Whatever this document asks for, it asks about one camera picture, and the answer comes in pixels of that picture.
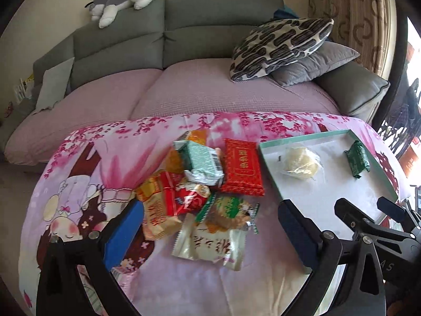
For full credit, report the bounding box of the dark green biscuit pack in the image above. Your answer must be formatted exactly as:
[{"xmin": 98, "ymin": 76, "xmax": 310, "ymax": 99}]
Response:
[{"xmin": 344, "ymin": 141, "xmax": 371, "ymax": 179}]

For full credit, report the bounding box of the clear bag white pastry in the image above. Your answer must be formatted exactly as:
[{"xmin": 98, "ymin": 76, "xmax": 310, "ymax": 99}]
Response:
[{"xmin": 278, "ymin": 146, "xmax": 323, "ymax": 180}]

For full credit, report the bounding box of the beige brown snack pack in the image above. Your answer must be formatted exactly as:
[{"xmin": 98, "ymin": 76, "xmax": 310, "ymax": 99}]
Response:
[{"xmin": 135, "ymin": 170, "xmax": 182, "ymax": 241}]

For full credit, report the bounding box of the red patterned flat pack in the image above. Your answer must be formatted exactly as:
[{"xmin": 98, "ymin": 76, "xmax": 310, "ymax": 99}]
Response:
[{"xmin": 220, "ymin": 139, "xmax": 265, "ymax": 196}]

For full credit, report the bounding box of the cream calligraphy snack pack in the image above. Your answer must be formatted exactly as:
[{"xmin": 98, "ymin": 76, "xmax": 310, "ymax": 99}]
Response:
[{"xmin": 172, "ymin": 213, "xmax": 247, "ymax": 271}]

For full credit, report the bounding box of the red nice snack pack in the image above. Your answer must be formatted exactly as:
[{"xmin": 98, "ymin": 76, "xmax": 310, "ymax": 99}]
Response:
[{"xmin": 159, "ymin": 171, "xmax": 211, "ymax": 216}]

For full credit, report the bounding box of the light green foil pack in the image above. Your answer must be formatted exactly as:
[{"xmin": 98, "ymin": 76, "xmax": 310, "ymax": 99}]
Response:
[{"xmin": 173, "ymin": 141, "xmax": 224, "ymax": 186}]

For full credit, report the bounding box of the teal white cardboard tray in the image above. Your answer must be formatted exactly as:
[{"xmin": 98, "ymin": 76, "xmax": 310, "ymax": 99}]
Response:
[{"xmin": 258, "ymin": 130, "xmax": 398, "ymax": 240}]

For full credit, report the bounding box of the cartoon print pink cloth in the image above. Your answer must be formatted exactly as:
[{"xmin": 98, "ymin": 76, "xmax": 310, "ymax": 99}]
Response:
[{"xmin": 19, "ymin": 112, "xmax": 411, "ymax": 315}]

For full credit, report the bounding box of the clear green biscuit pack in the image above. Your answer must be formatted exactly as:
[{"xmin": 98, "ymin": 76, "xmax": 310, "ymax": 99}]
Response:
[{"xmin": 195, "ymin": 192, "xmax": 260, "ymax": 234}]

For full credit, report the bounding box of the jelly cup pink lid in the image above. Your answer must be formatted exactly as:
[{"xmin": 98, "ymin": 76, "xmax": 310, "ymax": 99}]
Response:
[{"xmin": 215, "ymin": 148, "xmax": 224, "ymax": 163}]

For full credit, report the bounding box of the yellow orange snack pack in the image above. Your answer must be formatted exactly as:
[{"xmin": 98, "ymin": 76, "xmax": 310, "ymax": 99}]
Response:
[{"xmin": 164, "ymin": 129, "xmax": 208, "ymax": 173}]

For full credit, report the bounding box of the black white patterned pillow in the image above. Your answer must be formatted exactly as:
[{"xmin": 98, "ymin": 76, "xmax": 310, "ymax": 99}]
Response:
[{"xmin": 230, "ymin": 18, "xmax": 334, "ymax": 82}]

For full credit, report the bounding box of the pink textured sofa cover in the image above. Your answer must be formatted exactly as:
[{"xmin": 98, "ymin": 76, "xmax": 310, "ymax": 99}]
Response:
[{"xmin": 1, "ymin": 58, "xmax": 339, "ymax": 166}]

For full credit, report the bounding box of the patterned beige curtain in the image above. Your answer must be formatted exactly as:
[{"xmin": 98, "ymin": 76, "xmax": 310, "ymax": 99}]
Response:
[{"xmin": 308, "ymin": 0, "xmax": 398, "ymax": 79}]

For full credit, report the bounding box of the light grey cushion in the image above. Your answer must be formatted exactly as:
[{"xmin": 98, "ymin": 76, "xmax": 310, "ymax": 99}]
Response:
[{"xmin": 35, "ymin": 58, "xmax": 74, "ymax": 113}]

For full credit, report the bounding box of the grey green sofa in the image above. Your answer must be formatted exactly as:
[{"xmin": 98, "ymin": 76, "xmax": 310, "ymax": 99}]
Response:
[{"xmin": 0, "ymin": 0, "xmax": 391, "ymax": 146}]

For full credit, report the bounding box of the grey white plush dog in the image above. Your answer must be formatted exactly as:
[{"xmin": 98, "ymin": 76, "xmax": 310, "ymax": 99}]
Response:
[{"xmin": 84, "ymin": 0, "xmax": 153, "ymax": 29}]

